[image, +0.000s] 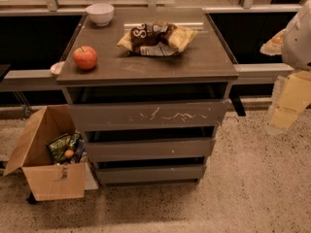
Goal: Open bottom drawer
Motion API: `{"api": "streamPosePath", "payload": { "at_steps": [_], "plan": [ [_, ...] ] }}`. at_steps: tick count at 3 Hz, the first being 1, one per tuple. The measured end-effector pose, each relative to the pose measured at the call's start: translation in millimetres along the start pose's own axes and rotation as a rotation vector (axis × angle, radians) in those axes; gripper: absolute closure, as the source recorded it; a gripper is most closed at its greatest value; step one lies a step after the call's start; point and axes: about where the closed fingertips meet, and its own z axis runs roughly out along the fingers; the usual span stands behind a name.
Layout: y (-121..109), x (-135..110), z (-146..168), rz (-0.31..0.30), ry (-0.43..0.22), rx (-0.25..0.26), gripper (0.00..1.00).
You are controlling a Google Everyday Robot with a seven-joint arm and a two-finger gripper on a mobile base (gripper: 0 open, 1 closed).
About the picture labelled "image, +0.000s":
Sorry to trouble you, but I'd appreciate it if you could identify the brown chip bag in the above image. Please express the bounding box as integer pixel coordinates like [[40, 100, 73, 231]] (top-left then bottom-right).
[[117, 21, 197, 56]]

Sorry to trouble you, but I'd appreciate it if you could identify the grey metal bench rail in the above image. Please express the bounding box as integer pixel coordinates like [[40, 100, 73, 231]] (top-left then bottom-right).
[[0, 63, 294, 92]]

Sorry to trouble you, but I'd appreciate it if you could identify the blue snack packet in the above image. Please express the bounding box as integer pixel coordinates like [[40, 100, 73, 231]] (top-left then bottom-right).
[[70, 140, 85, 164]]

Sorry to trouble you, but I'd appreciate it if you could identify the green snack bag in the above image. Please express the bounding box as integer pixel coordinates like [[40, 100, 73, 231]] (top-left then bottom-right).
[[47, 133, 82, 163]]

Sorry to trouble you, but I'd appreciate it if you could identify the grey top drawer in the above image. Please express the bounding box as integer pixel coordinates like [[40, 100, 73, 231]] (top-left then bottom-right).
[[69, 100, 228, 131]]

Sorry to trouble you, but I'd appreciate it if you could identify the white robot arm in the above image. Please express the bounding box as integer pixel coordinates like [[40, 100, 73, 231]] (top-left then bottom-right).
[[260, 1, 311, 135]]

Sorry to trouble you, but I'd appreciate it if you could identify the small orange fruit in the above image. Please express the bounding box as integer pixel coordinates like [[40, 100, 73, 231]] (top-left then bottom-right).
[[64, 150, 74, 158]]

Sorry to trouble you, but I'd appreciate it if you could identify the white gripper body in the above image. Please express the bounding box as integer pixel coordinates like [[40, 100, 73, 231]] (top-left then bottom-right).
[[267, 71, 311, 134]]

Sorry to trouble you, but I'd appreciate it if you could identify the red apple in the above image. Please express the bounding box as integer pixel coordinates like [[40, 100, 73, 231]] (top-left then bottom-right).
[[73, 46, 97, 70]]

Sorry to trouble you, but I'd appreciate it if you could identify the grey drawer cabinet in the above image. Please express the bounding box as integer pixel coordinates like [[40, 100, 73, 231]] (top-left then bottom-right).
[[57, 8, 238, 173]]

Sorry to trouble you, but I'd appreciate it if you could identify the grey bottom drawer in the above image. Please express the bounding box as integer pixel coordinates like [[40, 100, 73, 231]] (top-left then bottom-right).
[[96, 164, 206, 184]]

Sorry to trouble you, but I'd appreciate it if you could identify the grey middle drawer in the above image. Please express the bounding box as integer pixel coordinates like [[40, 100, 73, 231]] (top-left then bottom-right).
[[86, 138, 216, 162]]

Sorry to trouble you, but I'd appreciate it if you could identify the cardboard box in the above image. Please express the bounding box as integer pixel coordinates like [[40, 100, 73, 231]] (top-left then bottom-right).
[[4, 105, 86, 201]]

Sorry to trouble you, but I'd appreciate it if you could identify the grey drawer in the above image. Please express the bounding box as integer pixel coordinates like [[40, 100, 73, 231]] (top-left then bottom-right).
[[69, 100, 228, 131], [96, 164, 206, 184], [86, 138, 216, 162]]

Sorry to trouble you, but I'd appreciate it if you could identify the white bowl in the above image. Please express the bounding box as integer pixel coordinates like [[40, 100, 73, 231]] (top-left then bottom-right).
[[86, 3, 114, 26]]

